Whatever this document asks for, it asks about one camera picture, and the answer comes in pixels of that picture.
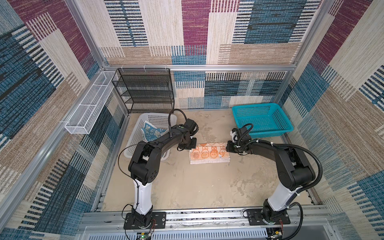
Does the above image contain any orange bunny pattern towel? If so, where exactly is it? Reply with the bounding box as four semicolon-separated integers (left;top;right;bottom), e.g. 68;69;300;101
190;143;231;165

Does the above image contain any white plastic laundry basket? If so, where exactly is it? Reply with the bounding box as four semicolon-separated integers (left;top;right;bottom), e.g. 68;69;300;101
124;113;169;159

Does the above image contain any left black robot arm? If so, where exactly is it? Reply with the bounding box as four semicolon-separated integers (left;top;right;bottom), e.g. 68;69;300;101
126;109;199;229

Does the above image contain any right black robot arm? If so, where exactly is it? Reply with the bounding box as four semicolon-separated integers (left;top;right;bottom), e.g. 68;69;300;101
226;124;323;225

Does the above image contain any blue bunny pattern towel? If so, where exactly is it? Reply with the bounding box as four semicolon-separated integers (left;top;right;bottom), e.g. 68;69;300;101
141;121;169;142

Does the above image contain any teal plastic basket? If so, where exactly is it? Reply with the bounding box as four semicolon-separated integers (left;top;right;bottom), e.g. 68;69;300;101
232;103;294;139

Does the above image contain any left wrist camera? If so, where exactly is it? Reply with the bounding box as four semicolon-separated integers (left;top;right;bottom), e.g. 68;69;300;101
184;119;199;136

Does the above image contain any black wire shelf rack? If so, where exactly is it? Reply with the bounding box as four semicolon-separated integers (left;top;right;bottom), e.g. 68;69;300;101
112;68;175;114

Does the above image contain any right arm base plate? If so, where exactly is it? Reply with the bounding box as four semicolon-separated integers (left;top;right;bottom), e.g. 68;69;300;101
244;208;291;226

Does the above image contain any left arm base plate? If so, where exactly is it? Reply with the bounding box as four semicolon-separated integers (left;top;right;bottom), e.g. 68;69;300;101
124;212;167;230

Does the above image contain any aluminium mounting rail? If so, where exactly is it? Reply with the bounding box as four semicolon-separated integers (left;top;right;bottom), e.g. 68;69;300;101
75;206;342;240

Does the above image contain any white wire mesh tray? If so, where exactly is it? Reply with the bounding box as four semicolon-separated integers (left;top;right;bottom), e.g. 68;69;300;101
65;71;115;135

